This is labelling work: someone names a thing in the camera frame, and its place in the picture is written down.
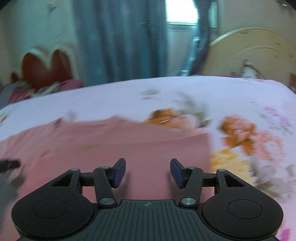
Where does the pile of clothes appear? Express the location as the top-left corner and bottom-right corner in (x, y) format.
(1, 79), (85, 109)

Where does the teal blue curtain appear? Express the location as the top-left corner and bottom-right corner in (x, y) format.
(73, 1), (168, 86)

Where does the cream round headboard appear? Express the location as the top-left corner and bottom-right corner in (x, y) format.
(202, 27), (295, 85)

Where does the red heart-shaped headboard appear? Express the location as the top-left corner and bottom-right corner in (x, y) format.
(10, 42), (80, 90)

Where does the patterned pillow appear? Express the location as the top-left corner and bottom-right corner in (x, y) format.
(241, 59), (265, 79)

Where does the floral white bed sheet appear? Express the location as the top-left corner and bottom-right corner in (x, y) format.
(1, 76), (295, 240)

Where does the pink knit sweater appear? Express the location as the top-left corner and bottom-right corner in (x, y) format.
(1, 117), (211, 240)

